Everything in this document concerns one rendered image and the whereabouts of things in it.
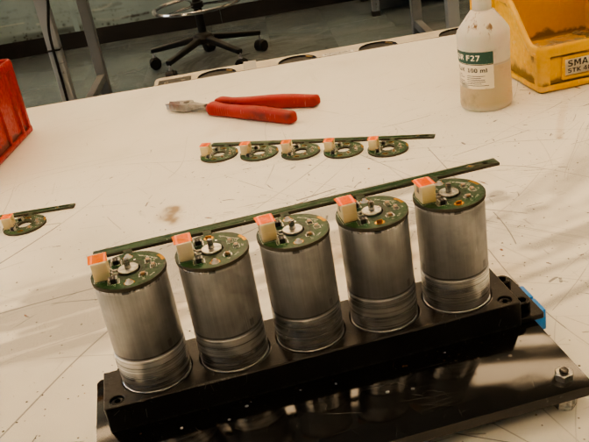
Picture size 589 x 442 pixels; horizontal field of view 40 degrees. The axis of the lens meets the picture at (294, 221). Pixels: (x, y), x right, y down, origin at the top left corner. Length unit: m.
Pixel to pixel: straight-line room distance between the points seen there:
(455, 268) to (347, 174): 0.19
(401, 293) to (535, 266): 0.09
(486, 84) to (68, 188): 0.27
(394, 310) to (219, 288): 0.06
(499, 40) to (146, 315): 0.33
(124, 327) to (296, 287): 0.06
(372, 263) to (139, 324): 0.08
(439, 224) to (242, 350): 0.08
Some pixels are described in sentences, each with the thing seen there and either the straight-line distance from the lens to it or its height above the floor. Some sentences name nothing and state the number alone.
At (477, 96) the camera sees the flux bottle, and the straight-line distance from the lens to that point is 0.53.
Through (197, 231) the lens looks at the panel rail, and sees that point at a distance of 0.28.
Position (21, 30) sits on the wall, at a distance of 4.88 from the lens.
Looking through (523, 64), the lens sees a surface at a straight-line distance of 0.58.
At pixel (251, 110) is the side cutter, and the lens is 0.58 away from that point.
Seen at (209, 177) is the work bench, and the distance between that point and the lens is 0.49.
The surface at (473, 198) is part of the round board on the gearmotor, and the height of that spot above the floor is 0.81.
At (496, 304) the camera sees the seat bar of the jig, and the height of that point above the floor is 0.77.
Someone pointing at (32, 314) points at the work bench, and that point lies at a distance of 0.40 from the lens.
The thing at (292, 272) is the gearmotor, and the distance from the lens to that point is 0.26.
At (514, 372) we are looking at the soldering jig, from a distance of 0.28.
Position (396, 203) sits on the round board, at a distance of 0.28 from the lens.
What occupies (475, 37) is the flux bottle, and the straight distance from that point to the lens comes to 0.52.
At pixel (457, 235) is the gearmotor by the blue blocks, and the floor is 0.80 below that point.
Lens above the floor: 0.93
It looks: 26 degrees down
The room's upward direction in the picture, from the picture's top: 10 degrees counter-clockwise
